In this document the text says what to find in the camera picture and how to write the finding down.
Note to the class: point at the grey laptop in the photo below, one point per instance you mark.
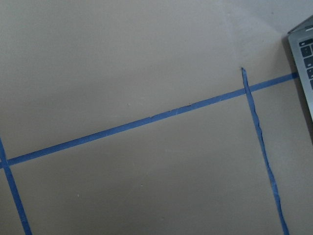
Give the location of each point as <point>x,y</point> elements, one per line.
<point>301,42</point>

